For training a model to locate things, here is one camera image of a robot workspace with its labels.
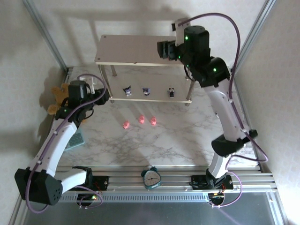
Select brown teddy bear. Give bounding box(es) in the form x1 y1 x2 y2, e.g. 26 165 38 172
47 83 71 115

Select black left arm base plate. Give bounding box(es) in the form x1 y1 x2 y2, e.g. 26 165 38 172
89 175 110 191

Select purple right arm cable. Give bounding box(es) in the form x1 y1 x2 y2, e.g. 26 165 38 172
178 13 269 208

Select teal twin-bell alarm clock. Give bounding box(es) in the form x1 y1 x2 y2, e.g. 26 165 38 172
141 165 162 190

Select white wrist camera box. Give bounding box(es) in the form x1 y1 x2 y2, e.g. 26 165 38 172
172 18 188 46
85 76 97 94

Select aluminium frame post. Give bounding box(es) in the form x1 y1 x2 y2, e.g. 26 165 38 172
231 0 279 74
23 0 69 71

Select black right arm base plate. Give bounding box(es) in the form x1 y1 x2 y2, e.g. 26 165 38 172
190 174 234 190

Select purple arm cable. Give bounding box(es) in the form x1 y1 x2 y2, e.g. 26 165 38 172
25 74 107 213
178 13 269 208

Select teal dotted box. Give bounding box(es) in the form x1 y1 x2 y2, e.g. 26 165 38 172
64 127 85 151

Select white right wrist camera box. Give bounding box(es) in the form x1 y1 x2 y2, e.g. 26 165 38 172
172 18 188 46

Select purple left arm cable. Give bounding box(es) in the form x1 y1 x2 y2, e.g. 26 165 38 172
25 74 107 213

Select small circuit board with wires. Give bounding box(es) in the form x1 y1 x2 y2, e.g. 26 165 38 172
208 192 226 209
76 192 104 209

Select two-tier beige shelf, metal legs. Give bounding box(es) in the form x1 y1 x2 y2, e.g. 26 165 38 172
94 34 195 107

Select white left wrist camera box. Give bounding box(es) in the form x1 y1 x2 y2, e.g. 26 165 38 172
85 76 97 94

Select aluminium extrusion table frame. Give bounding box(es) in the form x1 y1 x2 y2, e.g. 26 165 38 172
20 66 281 195

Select grey vented metal panel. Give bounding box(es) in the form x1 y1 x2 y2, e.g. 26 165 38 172
23 193 277 225

